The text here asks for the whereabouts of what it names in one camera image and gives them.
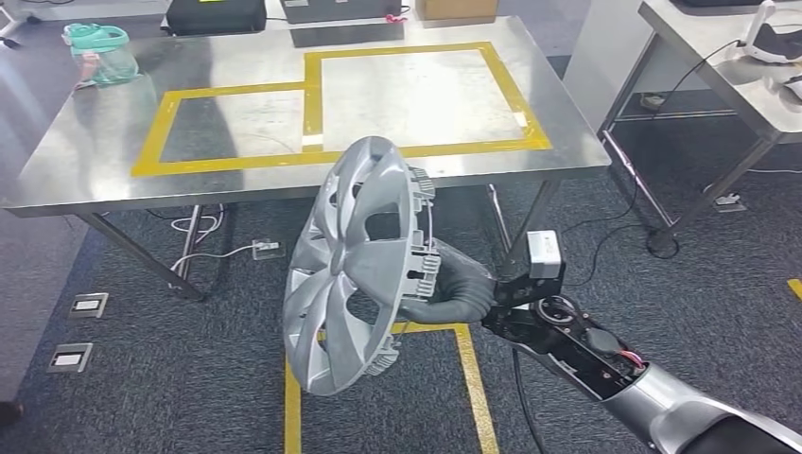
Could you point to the red small object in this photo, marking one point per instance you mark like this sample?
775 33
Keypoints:
395 19

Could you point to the grey laptop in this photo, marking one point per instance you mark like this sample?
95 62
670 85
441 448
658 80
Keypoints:
338 11

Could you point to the steel workbench table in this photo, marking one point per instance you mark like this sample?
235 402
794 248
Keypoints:
94 144

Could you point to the yellow floor tape square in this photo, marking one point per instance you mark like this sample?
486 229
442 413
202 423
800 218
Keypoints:
473 388

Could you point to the black carrying case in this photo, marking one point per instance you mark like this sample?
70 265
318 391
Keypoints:
216 17

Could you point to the green translucent plastic item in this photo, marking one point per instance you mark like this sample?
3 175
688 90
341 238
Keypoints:
103 59

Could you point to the brown cardboard box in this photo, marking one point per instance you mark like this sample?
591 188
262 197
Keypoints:
456 9

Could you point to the black shoe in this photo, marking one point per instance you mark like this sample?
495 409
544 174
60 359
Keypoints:
9 413

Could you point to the white black headset device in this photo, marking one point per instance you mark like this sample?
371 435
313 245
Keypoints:
774 41

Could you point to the silver plastic wheel hubcap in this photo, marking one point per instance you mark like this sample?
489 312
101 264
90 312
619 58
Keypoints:
338 263

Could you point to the yellow tape frame on bench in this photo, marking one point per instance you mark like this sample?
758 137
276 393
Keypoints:
313 94

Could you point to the steel floor outlet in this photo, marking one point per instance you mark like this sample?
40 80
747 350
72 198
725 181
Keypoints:
268 249
88 306
69 359
728 202

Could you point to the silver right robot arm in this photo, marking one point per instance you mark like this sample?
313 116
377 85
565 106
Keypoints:
658 407

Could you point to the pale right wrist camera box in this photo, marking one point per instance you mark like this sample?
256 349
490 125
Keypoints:
544 250

